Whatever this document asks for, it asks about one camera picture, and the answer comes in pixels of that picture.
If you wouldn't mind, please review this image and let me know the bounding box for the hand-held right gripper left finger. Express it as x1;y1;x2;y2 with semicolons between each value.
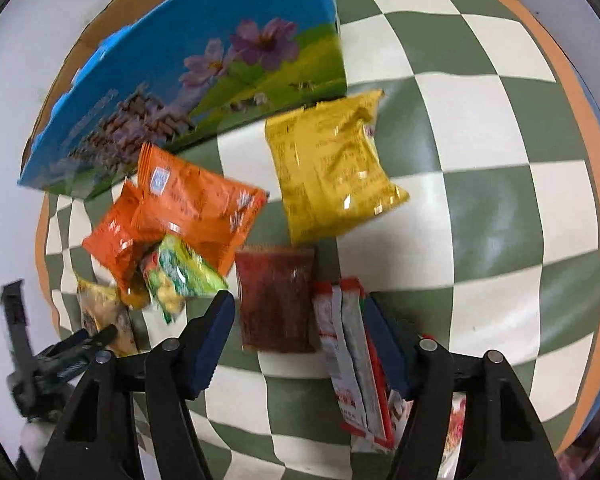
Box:
37;290;237;480

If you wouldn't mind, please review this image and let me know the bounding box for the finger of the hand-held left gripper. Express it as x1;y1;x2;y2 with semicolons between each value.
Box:
55;324;119;363
0;280;37;411

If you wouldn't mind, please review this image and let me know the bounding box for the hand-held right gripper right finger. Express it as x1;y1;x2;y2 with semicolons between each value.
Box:
362;295;561;480

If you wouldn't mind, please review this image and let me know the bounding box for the red white snack packet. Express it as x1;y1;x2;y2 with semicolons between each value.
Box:
312;282;370;432
340;277;397;455

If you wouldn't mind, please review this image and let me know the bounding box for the tan brown snack packet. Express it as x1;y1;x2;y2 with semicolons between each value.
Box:
76;277;140;357

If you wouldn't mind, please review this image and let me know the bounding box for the dark red snack packet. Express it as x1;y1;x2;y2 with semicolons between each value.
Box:
235;245;317;354

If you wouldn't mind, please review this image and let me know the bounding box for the green snack packet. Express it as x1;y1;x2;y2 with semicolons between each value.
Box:
140;234;229;325

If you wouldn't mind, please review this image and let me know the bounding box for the small orange snack packet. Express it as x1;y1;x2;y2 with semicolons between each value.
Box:
81;180;166;293

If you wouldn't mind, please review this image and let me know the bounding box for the large orange snack packet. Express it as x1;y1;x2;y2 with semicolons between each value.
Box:
130;142;270;277

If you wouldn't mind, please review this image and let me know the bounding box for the blue flower print cardboard box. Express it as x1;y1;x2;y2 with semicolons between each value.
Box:
19;0;348;198

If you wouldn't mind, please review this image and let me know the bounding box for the small yellow red snack packet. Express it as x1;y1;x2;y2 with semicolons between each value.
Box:
119;272;152;310

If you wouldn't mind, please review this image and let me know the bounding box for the white pink snack packet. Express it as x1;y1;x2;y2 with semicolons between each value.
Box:
437;391;468;480

